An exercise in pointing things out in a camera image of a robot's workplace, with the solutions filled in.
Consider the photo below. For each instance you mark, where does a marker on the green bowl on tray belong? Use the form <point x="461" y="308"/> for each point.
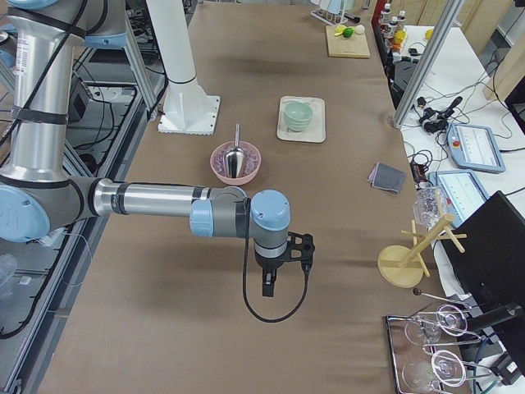
<point x="297" y="128"/>

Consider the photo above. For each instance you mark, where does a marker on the beige serving tray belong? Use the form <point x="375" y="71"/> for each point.
<point x="315" y="133"/>

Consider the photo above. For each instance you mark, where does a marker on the teach pendant tablet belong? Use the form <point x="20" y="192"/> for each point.
<point x="463" y="190"/>
<point x="474" y="147"/>

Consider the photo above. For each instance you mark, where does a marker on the aluminium frame post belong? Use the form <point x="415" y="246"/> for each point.
<point x="432" y="50"/>

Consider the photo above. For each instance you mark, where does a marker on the green lime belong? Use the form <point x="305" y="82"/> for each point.
<point x="348" y="32"/>

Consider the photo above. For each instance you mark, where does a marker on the bamboo cutting board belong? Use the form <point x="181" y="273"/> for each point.
<point x="354" y="47"/>

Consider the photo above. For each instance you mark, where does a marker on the wine glass rack tray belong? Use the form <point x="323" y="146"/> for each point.
<point x="434" y="352"/>

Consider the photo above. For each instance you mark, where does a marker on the grey folded cloth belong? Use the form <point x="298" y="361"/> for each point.
<point x="387" y="178"/>

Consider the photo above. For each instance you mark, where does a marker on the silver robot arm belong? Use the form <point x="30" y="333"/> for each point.
<point x="37" y="196"/>

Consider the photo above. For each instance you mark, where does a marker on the metal ice scoop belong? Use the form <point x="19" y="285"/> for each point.
<point x="235" y="157"/>

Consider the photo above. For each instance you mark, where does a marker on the upper teach pendant tablet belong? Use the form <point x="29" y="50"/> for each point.
<point x="474" y="147"/>

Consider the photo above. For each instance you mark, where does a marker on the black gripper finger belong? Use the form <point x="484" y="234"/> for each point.
<point x="268" y="285"/>

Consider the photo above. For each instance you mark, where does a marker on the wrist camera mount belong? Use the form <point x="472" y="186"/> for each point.
<point x="300" y="248"/>

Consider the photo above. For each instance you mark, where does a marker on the white wire cup rack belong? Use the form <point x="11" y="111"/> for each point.
<point x="334" y="12"/>

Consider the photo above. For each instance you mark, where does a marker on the lower teach pendant tablet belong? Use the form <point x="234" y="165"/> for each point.
<point x="463" y="190"/>

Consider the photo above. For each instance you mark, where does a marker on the wooden mug tree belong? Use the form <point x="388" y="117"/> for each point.
<point x="404" y="267"/>

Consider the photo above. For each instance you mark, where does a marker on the pink bowl with ice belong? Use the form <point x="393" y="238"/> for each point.
<point x="252" y="163"/>

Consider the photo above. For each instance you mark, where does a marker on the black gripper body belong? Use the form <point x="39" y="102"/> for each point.
<point x="267" y="263"/>

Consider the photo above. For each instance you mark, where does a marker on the upper wine glass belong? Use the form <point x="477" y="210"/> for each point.
<point x="425" y="328"/>

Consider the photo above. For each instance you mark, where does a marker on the black monitor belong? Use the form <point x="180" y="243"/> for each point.
<point x="491" y="269"/>

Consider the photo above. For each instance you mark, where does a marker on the green bowl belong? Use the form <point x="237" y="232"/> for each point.
<point x="289" y="121"/>
<point x="297" y="128"/>
<point x="297" y="111"/>

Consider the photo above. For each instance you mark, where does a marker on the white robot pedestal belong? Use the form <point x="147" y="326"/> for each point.
<point x="187" y="109"/>

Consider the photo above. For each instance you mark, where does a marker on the lower wine glass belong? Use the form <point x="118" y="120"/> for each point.
<point x="434" y="374"/>

